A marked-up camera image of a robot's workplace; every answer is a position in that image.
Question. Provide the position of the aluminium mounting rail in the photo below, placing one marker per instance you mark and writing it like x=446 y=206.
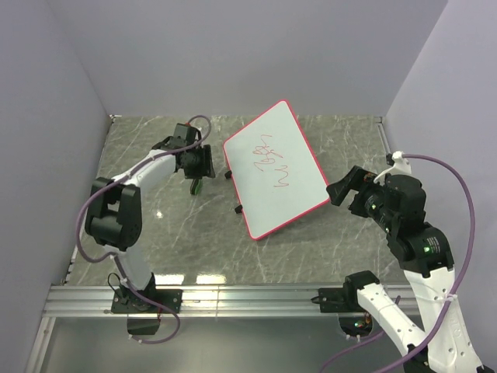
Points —
x=198 y=301

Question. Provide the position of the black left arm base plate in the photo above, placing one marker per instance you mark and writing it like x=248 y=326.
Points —
x=167 y=301

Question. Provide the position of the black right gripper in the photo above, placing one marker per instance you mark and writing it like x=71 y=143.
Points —
x=359 y=179

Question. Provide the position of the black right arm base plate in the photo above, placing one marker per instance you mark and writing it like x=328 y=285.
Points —
x=337 y=300

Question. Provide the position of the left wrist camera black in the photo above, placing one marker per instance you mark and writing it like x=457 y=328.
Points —
x=185 y=135

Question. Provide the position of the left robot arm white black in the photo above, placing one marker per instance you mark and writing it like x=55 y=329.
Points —
x=114 y=217

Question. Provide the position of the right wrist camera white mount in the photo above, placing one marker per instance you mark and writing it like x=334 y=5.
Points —
x=398 y=165

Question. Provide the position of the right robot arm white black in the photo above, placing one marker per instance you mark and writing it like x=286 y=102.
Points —
x=397 y=205

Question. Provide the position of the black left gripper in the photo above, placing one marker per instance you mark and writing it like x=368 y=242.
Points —
x=206 y=168

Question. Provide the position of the green whiteboard eraser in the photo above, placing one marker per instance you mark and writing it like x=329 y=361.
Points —
x=197 y=185

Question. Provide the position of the pink framed whiteboard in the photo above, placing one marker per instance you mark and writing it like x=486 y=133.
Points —
x=275 y=172

